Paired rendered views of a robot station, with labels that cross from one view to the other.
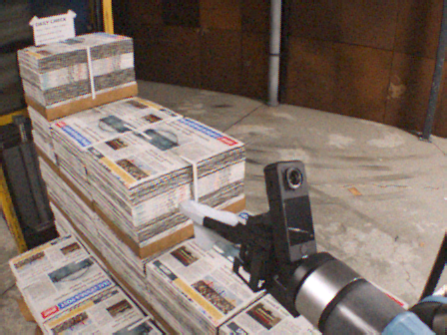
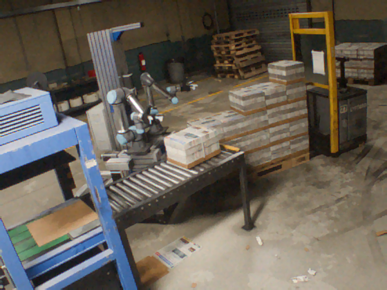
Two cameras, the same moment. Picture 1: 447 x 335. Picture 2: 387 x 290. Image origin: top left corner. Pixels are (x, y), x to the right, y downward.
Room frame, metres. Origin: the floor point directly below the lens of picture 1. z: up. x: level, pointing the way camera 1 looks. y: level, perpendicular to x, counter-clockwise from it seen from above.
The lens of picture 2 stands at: (2.06, -3.63, 2.02)
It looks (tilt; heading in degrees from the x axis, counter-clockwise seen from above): 20 degrees down; 115
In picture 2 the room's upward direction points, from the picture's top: 10 degrees counter-clockwise
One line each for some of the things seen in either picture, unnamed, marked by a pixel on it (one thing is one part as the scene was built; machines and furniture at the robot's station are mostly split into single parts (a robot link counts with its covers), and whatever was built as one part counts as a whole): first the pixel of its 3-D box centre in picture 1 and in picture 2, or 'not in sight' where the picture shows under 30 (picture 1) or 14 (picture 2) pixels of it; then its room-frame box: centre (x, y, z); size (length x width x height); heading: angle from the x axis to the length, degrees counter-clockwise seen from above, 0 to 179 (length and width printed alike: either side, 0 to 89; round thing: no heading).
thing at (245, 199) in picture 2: (436, 270); (245, 197); (1.20, -0.96, 0.34); 0.06 x 0.06 x 0.68; 61
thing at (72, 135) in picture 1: (118, 149); (267, 94); (1.22, 0.38, 0.95); 0.38 x 0.29 x 0.23; 133
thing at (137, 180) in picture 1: (165, 180); (247, 100); (1.00, 0.19, 0.95); 0.38 x 0.29 x 0.23; 131
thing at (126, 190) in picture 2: not in sight; (130, 192); (0.52, -1.69, 0.77); 0.47 x 0.05 x 0.05; 151
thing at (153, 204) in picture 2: not in sight; (184, 189); (0.90, -1.52, 0.74); 1.34 x 0.05 x 0.12; 61
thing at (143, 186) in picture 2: not in sight; (144, 186); (0.58, -1.58, 0.77); 0.47 x 0.05 x 0.05; 151
